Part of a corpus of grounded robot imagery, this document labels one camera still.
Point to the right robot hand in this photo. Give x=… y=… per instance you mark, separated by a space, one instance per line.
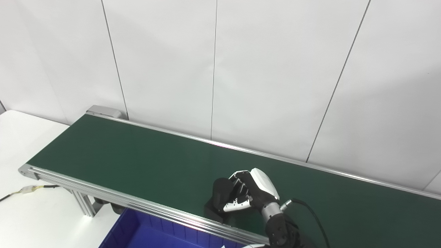
x=260 y=189

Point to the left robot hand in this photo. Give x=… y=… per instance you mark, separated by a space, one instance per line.
x=255 y=246

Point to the black cylinder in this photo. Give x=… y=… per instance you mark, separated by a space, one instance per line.
x=218 y=193

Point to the blue bin holding white part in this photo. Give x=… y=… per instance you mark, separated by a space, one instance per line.
x=151 y=237

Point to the green conveyor belt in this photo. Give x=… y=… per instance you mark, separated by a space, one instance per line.
x=103 y=197
x=155 y=162

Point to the grey conveyor motor cover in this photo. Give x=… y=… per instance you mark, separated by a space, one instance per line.
x=103 y=111

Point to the aluminium conveyor support leg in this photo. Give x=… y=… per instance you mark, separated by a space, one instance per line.
x=84 y=205

